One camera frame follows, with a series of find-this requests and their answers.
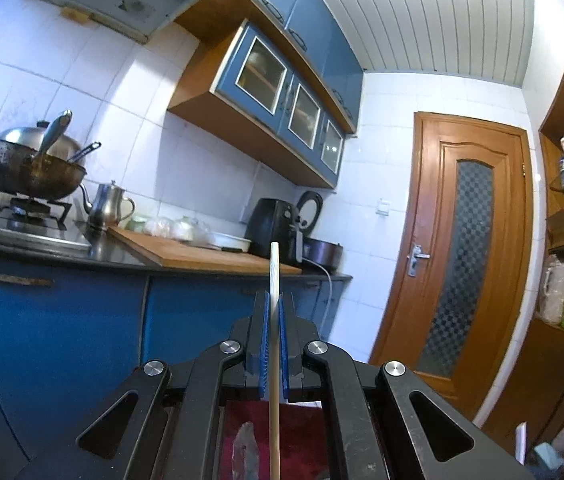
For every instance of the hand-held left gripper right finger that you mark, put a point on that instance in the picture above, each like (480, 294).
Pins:
(284, 345)

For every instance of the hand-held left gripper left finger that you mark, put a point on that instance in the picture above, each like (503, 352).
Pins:
(263, 345)

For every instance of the wooden chopstick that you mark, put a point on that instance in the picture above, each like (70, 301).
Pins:
(274, 280)

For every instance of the metal spoon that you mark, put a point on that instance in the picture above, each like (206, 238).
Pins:
(244, 452)

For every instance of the dark cooking pot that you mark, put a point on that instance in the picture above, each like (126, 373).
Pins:
(324, 255)

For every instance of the white dish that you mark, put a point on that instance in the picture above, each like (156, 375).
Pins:
(232, 242)

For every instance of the wooden cutting board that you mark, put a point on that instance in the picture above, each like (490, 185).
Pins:
(196, 257)

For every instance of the black air fryer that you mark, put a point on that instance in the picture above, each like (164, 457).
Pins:
(269, 230)

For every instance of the round black pan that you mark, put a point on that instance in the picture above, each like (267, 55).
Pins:
(310, 210)

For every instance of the clear bags on counter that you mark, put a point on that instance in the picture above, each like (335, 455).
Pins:
(176, 230)

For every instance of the blue lower kitchen cabinets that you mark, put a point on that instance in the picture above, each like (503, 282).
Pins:
(61, 350)

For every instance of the steel kettle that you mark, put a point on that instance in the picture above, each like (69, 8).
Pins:
(106, 207)

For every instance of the wooden door with glass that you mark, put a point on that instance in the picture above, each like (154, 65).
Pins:
(442, 200)

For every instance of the wooden shelf unit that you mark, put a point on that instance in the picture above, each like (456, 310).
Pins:
(537, 375)

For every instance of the gas stove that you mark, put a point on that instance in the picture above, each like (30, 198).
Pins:
(26, 225)

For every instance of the clear plastic bag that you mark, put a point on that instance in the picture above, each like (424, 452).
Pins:
(554, 290)

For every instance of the light blue box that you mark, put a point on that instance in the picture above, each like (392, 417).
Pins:
(549, 457)

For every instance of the dark wok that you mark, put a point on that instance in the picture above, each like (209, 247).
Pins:
(26, 175)

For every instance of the steel pot lid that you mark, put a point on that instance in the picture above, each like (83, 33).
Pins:
(16, 135)

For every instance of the white wall socket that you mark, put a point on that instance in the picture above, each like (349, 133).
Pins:
(384, 207)

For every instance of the blue upper wall cabinet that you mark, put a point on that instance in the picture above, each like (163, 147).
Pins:
(272, 35)

